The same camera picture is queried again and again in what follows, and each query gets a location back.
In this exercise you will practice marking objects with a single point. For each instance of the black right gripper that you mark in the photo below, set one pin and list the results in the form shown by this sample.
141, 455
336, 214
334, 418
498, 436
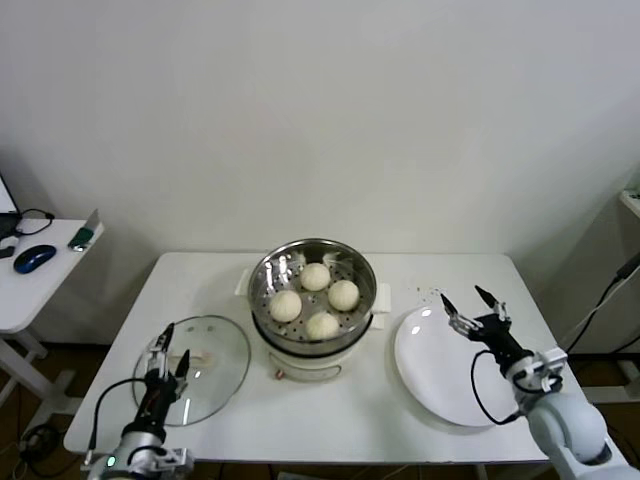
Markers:
500, 340

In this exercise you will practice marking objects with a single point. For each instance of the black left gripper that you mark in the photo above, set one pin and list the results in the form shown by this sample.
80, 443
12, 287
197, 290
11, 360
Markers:
157, 395

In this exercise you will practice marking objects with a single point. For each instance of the round glass pot lid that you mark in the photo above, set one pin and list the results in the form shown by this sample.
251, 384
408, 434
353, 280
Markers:
225, 350

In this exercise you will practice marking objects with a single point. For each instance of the white steamed baozi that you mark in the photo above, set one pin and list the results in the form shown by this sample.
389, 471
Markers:
321, 326
314, 276
285, 306
343, 295

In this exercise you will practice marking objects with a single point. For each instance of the pale right robot arm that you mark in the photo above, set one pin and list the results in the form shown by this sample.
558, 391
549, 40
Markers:
565, 425

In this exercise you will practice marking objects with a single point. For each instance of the stainless steel steamer basket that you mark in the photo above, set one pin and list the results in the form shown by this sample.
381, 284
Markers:
260, 280

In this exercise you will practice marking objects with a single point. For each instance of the steel steamer pot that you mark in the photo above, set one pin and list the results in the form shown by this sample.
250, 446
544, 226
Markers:
305, 372

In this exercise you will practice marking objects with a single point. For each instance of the white round plate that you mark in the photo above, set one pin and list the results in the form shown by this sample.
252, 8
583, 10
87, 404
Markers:
430, 360

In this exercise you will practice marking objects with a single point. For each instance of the white side desk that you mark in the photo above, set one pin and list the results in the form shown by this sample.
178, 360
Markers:
35, 300

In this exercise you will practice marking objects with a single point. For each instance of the white stand base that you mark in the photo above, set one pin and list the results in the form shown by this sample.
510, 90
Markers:
615, 392

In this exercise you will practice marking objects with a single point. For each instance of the green white card box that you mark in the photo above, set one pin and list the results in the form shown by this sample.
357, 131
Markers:
82, 235

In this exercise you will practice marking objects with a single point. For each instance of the white floor power strip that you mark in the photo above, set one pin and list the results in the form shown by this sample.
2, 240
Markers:
31, 441

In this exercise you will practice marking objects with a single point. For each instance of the blue computer mouse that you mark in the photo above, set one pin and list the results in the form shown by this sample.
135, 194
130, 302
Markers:
34, 257

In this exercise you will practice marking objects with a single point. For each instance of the white shelf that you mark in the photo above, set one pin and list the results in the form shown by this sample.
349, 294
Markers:
631, 202

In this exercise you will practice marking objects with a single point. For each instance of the small black adapter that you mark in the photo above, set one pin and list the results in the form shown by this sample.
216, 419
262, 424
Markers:
6, 251

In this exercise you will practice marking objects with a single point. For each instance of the black laptop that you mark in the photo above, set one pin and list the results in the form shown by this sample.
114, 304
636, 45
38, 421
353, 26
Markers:
6, 222

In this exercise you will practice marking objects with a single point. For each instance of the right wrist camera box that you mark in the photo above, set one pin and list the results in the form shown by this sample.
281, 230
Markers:
547, 367

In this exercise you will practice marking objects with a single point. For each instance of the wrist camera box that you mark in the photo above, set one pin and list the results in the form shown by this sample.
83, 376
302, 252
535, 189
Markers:
547, 367
175, 457

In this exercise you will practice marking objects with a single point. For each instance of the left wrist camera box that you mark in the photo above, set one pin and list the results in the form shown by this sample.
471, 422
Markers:
175, 457

